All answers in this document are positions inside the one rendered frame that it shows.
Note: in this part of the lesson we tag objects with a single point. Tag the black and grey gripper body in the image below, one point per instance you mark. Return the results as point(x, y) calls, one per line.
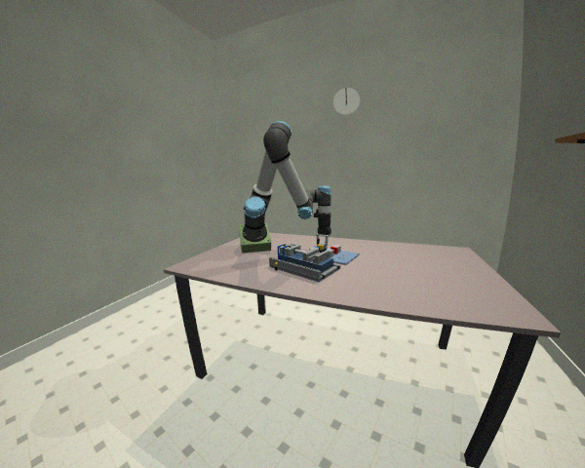
point(324, 220)

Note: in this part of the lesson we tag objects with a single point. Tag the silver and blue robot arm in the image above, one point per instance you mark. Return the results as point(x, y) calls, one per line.
point(276, 144)

